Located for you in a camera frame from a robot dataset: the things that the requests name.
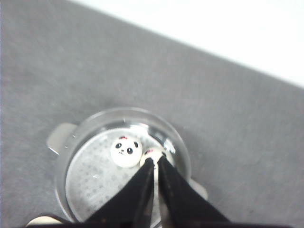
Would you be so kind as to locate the panda bun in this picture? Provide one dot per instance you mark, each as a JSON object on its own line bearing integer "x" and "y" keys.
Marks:
{"x": 126, "y": 151}
{"x": 155, "y": 153}

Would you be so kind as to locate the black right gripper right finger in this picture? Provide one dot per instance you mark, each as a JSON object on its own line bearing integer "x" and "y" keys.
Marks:
{"x": 186, "y": 208}

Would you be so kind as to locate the cream rectangular tray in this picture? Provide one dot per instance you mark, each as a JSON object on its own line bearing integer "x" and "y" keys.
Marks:
{"x": 43, "y": 220}

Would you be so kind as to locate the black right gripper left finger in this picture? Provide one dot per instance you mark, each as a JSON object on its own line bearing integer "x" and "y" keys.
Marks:
{"x": 132, "y": 206}

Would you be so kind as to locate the white perforated steamer liner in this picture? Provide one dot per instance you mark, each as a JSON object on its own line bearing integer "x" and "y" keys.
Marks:
{"x": 93, "y": 178}

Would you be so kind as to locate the stainless steel steamer pot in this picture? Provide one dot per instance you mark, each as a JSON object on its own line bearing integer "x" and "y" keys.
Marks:
{"x": 67, "y": 139}

